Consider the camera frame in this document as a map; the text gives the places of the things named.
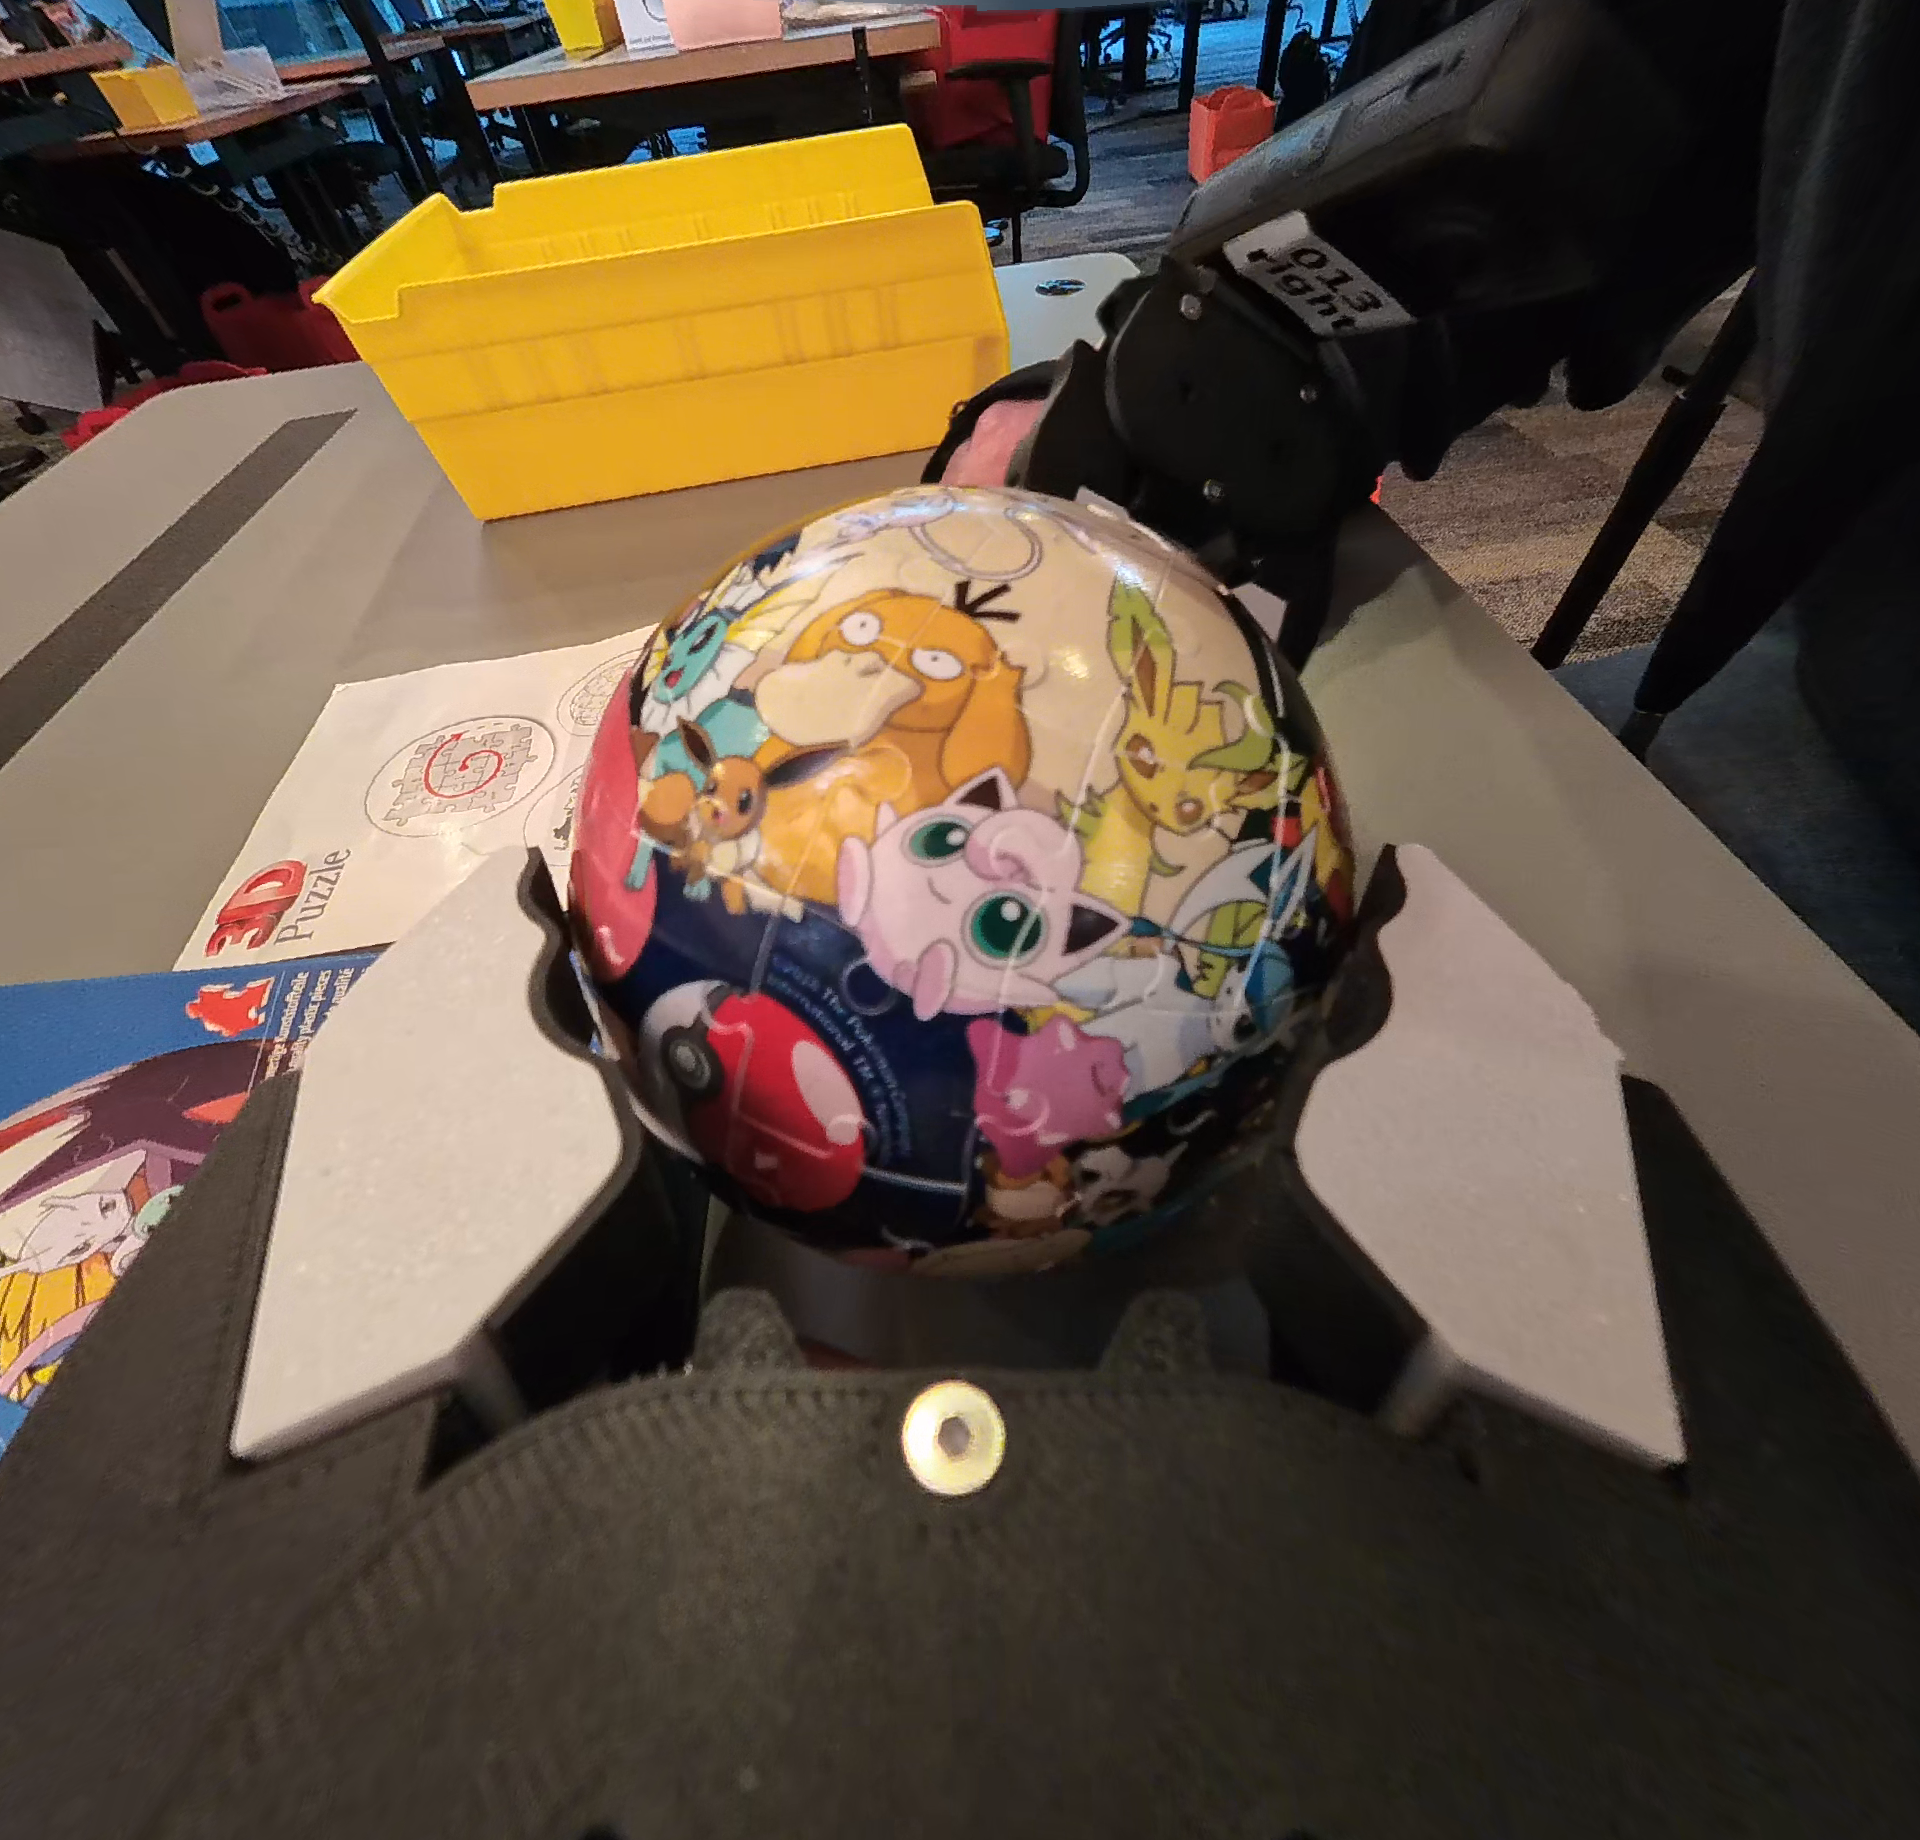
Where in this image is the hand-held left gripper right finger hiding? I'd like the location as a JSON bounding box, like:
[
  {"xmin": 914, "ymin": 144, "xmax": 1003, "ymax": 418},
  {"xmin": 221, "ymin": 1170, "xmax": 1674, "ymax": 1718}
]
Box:
[{"xmin": 1292, "ymin": 844, "xmax": 1687, "ymax": 1471}]

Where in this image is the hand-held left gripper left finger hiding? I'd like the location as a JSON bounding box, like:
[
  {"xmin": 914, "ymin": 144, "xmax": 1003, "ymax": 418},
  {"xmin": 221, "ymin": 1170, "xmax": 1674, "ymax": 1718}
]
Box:
[{"xmin": 228, "ymin": 844, "xmax": 631, "ymax": 1468}]

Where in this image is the colourful puzzle ball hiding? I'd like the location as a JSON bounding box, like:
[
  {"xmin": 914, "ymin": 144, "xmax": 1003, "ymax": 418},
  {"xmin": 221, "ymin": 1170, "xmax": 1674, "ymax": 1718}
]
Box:
[{"xmin": 566, "ymin": 482, "xmax": 1360, "ymax": 1250}]

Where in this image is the large yellow plastic bin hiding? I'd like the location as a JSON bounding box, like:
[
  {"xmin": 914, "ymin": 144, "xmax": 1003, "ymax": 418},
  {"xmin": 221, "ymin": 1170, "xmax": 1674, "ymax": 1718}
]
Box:
[{"xmin": 311, "ymin": 122, "xmax": 1010, "ymax": 522}]

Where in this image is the person's right forearm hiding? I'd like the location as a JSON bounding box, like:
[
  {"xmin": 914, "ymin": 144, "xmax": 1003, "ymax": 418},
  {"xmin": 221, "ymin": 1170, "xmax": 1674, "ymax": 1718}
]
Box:
[{"xmin": 1394, "ymin": 0, "xmax": 1802, "ymax": 478}]

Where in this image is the blue puzzle box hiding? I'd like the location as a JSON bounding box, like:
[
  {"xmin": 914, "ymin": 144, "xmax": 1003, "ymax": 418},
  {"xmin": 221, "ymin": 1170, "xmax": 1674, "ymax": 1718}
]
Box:
[{"xmin": 0, "ymin": 952, "xmax": 383, "ymax": 1452}]

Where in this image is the person's right hand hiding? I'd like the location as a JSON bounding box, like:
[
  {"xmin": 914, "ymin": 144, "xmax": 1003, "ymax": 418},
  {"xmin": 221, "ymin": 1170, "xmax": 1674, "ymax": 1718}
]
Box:
[{"xmin": 960, "ymin": 397, "xmax": 1055, "ymax": 490}]

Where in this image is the orange plastic object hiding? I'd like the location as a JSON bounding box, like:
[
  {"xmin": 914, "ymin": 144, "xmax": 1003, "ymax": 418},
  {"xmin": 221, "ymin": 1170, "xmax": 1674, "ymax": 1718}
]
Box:
[{"xmin": 1187, "ymin": 85, "xmax": 1280, "ymax": 181}]

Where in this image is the red office chair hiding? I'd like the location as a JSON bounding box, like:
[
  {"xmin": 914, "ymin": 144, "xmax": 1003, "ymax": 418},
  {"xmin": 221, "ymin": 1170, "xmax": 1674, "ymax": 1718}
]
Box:
[{"xmin": 914, "ymin": 7, "xmax": 1094, "ymax": 208}]

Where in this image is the black furniture leg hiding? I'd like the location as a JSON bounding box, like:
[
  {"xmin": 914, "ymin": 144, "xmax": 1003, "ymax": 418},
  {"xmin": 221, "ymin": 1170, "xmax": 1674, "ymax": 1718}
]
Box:
[{"xmin": 1530, "ymin": 287, "xmax": 1764, "ymax": 673}]

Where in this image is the white instruction sheet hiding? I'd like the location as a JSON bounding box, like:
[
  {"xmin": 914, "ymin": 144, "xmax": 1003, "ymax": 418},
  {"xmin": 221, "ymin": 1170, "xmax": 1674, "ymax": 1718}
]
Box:
[{"xmin": 175, "ymin": 625, "xmax": 661, "ymax": 973}]

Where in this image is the brown office desk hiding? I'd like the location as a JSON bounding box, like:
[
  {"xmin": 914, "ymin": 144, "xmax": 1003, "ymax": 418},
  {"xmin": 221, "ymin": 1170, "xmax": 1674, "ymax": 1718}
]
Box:
[
  {"xmin": 0, "ymin": 36, "xmax": 369, "ymax": 171},
  {"xmin": 464, "ymin": 3, "xmax": 947, "ymax": 179}
]

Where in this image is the red plastic object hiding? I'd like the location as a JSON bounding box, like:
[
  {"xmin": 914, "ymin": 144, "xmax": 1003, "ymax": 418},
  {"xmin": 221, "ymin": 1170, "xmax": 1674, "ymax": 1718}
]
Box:
[{"xmin": 194, "ymin": 280, "xmax": 361, "ymax": 372}]

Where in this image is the white hanging paper sheet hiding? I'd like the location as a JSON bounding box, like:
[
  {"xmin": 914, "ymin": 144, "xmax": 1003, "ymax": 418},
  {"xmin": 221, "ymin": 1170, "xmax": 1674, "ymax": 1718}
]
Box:
[{"xmin": 0, "ymin": 227, "xmax": 120, "ymax": 410}]

